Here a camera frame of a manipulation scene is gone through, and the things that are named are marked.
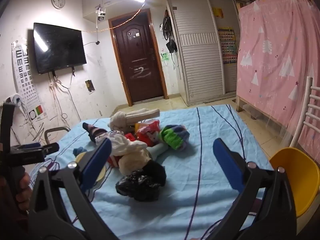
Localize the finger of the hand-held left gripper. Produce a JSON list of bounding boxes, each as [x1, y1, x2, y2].
[[11, 142, 60, 165]]

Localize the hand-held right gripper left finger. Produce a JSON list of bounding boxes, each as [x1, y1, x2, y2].
[[27, 138, 120, 240]]

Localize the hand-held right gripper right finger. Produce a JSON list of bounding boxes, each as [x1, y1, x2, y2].
[[212, 138, 298, 240]]

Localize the red sock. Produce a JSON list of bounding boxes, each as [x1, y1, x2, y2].
[[107, 155, 123, 168]]

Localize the light grey sock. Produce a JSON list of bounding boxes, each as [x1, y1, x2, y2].
[[147, 144, 170, 160]]

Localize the person's left hand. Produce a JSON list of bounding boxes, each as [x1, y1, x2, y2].
[[14, 171, 33, 209]]

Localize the yellow round mat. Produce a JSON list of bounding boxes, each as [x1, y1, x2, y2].
[[74, 152, 107, 189]]

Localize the dark striped sock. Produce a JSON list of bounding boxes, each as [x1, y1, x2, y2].
[[82, 122, 110, 143]]

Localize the white sock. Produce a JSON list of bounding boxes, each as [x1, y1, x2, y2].
[[110, 132, 148, 157]]

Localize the cream sock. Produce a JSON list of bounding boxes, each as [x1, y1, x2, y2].
[[117, 150, 152, 177]]

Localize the black plastic bag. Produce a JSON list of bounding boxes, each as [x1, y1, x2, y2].
[[115, 170, 162, 202]]

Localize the beige knitted sock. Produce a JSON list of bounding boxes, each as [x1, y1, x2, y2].
[[109, 108, 160, 132]]

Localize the eye chart poster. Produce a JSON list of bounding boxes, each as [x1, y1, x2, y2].
[[11, 41, 48, 118]]

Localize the red snack packet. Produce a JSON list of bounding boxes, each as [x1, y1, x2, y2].
[[135, 119, 161, 147]]

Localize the black sock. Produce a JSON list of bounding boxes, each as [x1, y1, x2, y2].
[[142, 159, 167, 184]]

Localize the green and blue sock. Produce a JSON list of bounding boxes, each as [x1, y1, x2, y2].
[[159, 124, 188, 152]]

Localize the yellow plastic chair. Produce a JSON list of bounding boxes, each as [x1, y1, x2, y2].
[[269, 147, 320, 218]]

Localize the light blue bed sheet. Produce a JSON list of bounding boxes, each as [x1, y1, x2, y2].
[[27, 104, 275, 240]]

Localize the white slatted wardrobe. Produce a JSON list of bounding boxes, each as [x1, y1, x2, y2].
[[166, 0, 242, 106]]

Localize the white chair back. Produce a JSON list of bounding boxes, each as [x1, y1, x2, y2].
[[290, 76, 320, 148]]

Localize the dark brown door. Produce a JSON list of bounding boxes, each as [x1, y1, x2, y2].
[[108, 8, 168, 107]]

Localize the pink tree-print curtain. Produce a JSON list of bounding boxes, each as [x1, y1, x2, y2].
[[237, 0, 320, 158]]

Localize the colourful grid poster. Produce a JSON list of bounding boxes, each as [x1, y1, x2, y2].
[[217, 27, 238, 65]]

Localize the hanging black bags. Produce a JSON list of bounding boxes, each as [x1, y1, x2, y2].
[[160, 10, 178, 54]]

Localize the grey metal chair frame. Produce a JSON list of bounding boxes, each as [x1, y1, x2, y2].
[[44, 126, 70, 144]]

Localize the white wall cables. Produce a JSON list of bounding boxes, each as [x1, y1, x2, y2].
[[49, 72, 83, 125]]

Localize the wall-mounted television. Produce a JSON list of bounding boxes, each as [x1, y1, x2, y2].
[[33, 22, 87, 74]]

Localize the white security camera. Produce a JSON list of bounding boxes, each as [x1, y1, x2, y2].
[[96, 5, 107, 22]]

